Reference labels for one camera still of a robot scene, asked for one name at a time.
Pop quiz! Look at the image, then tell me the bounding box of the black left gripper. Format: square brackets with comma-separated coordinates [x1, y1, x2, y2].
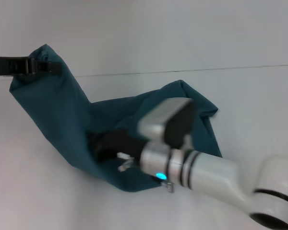
[0, 56, 63, 77]

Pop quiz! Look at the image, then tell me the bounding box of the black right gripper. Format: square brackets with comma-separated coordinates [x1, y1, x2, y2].
[90, 130, 148, 168]

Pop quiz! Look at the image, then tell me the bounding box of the teal t-shirt with FREE print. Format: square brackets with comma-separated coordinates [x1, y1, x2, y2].
[9, 44, 223, 192]

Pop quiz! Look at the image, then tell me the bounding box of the right arm cable with plug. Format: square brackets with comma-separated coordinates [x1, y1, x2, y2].
[117, 152, 175, 193]

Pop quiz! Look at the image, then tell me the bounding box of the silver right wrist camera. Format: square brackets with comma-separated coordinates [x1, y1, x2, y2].
[137, 98, 198, 150]

